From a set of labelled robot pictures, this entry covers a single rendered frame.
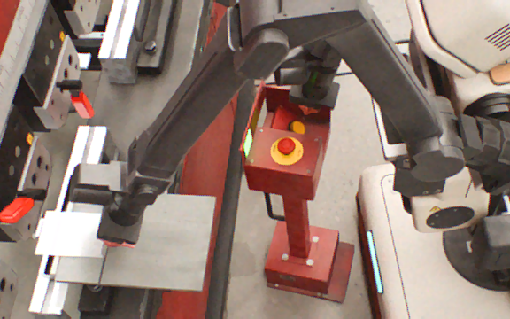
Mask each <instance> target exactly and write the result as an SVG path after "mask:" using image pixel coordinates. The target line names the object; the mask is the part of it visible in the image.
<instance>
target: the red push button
mask: <svg viewBox="0 0 510 319"><path fill-rule="evenodd" d="M295 148H296V145H295V143H294V140H293V139H291V138H289V137H284V138H282V139H280V140H279V141H278V144H277V150H278V151H279V152H280V153H282V154H284V155H290V154H291V153H292V152H293V151H294V150H295Z"/></svg>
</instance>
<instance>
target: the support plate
mask: <svg viewBox="0 0 510 319"><path fill-rule="evenodd" d="M215 202H216V198H215V197H211V196H193V195H175V194H161V195H159V196H158V198H157V200H156V201H155V203H154V204H152V205H148V206H147V207H145V209H144V214H143V222H142V226H141V229H140V234H139V238H138V241H137V242H136V244H135V248H134V249H133V248H128V247H123V245H122V246H121V247H116V248H111V247H108V250H107V254H106V258H105V263H104V269H103V274H102V277H101V281H100V284H99V283H98V279H99V276H100V272H101V267H102V264H103V260H104V258H88V257H70V256H61V257H60V260H59V264H58V270H57V274H56V276H55V281H56V282H64V283H77V284H89V285H102V286H115V287H127V288H141V289H154V290H167V291H179V292H203V287H204V280H205V269H206V263H207V257H208V251H209V244H210V238H211V232H212V226H213V216H214V208H215ZM102 208H103V206H102V205H92V204H83V203H74V205H73V211H72V213H78V214H101V213H102Z"/></svg>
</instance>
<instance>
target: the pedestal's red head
mask: <svg viewBox="0 0 510 319"><path fill-rule="evenodd" d="M263 84H264V86H265V92H266V97H265V99H266V104H267V116H266V118H265V121H264V124H263V127H258V126H257V127H256V130H255V133H254V135H253V132H252V128H251V121H252V117H253V114H254V112H255V109H256V106H258V112H259V94H260V91H261V88H262V87H263ZM289 94H290V89H284V88H278V87H272V86H266V84H265V81H261V83H260V85H259V91H258V94H257V96H256V99H255V102H254V105H253V109H252V112H251V114H250V117H249V120H248V122H247V126H246V129H245V131H244V134H243V139H242V142H241V146H240V149H239V152H240V153H241V156H242V160H243V170H244V174H245V179H246V182H247V187H248V189H249V190H254V191H263V192H267V193H273V194H277V195H282V196H288V197H293V198H301V199H306V200H311V201H313V200H314V197H315V193H316V190H317V186H318V182H319V179H320V174H321V170H322V167H323V162H324V160H325V156H326V152H327V149H328V142H329V138H330V134H331V109H329V108H327V107H323V105H322V106H321V109H320V111H319V112H318V113H310V114H307V115H304V112H303V111H302V110H301V109H300V108H299V105H298V104H294V103H291V102H290V101H289V99H290V98H289ZM259 116H260V112H259ZM291 121H300V122H301V123H302V124H303V125H304V127H305V133H304V134H301V133H296V132H290V131H288V125H289V123H290V122H291ZM249 129H250V132H251V137H252V143H251V145H250V148H249V151H248V154H247V157H246V158H245V156H244V151H243V146H244V139H245V137H246V134H247V131H248V130H249ZM287 136H288V137H294V138H296V139H297V140H298V141H299V142H300V143H301V145H302V147H303V155H302V157H301V159H300V160H299V161H297V162H296V163H294V164H291V165H282V164H279V163H277V162H276V161H274V160H273V158H272V156H271V148H272V146H273V144H274V143H275V141H276V140H277V139H279V138H282V137H287Z"/></svg>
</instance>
